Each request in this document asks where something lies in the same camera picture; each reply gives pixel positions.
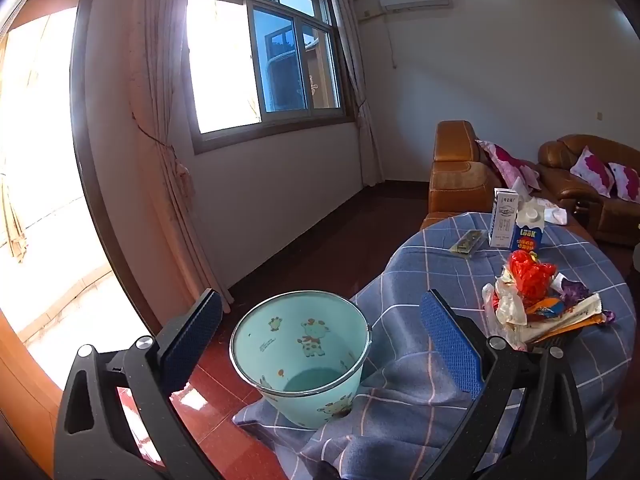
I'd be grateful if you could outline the long pink tied curtain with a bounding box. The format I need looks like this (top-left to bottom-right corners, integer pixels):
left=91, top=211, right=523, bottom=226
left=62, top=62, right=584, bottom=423
left=100, top=0, right=233, bottom=313

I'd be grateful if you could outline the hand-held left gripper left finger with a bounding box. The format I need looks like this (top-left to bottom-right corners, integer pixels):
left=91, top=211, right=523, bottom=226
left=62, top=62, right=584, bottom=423
left=52, top=288, right=223, bottom=480

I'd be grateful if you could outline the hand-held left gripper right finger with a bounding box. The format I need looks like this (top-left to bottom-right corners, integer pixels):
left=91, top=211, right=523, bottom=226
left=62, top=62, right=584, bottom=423
left=420, top=288, right=588, bottom=480

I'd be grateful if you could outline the pink and white square pillow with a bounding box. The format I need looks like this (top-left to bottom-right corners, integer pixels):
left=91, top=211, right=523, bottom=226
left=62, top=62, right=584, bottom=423
left=607, top=162, right=640, bottom=203
left=570, top=146, right=616, bottom=197

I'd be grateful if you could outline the purple foil wrapper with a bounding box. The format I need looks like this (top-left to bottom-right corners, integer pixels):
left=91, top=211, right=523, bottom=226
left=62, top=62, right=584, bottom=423
left=560, top=279, right=616, bottom=323

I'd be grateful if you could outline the blue and white drink carton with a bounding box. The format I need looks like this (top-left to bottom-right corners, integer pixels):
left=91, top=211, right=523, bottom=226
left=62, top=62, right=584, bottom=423
left=512, top=199, right=547, bottom=252

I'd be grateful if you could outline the white crumpled tissue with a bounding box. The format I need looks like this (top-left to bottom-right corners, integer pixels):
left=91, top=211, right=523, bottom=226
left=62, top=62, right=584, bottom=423
left=520, top=197, right=571, bottom=226

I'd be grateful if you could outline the dry stick bundle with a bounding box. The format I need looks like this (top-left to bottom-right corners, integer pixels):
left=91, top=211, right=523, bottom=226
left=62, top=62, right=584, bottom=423
left=0, top=175, right=28, bottom=263

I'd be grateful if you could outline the light blue cartoon waste bin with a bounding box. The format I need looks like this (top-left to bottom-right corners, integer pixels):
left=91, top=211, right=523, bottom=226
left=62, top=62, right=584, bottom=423
left=229, top=289, right=373, bottom=430

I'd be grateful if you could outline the dark wooden door frame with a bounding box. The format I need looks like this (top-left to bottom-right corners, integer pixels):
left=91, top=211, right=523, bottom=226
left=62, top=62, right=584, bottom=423
left=70, top=0, right=158, bottom=336

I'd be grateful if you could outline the white milk carton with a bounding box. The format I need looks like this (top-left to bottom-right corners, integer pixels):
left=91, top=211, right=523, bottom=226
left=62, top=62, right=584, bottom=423
left=488, top=187, right=521, bottom=249

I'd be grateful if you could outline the black ribbed wrapper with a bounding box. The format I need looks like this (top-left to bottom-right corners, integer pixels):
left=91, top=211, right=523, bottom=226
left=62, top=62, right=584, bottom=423
left=532, top=327, right=583, bottom=348

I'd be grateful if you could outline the orange wooden door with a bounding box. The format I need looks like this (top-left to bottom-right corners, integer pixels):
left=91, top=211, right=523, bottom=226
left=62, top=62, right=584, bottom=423
left=0, top=310, right=66, bottom=461

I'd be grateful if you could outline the blue plaid blanket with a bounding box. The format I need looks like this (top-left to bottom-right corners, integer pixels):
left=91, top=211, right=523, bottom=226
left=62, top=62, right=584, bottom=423
left=232, top=211, right=636, bottom=480

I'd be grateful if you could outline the narrow pink tied curtain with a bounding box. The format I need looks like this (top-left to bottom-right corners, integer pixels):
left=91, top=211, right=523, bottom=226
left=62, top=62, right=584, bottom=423
left=315, top=0, right=386, bottom=186

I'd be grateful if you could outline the orange snack wrapper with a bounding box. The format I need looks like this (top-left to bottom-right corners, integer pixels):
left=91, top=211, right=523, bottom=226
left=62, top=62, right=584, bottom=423
left=525, top=296, right=568, bottom=318

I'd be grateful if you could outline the cream long snack wrapper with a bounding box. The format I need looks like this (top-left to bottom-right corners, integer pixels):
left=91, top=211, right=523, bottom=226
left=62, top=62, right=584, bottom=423
left=520, top=292, right=603, bottom=346

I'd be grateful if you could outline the white plastic bag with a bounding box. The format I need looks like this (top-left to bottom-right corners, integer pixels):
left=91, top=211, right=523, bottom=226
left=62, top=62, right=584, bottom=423
left=481, top=275, right=528, bottom=328

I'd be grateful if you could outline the orange leather armchair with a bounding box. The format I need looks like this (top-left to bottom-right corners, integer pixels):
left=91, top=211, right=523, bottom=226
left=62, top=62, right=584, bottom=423
left=420, top=120, right=506, bottom=231

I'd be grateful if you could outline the sliding glass window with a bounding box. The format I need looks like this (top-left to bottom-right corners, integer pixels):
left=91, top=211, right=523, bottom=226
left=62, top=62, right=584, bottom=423
left=186, top=0, right=357, bottom=156

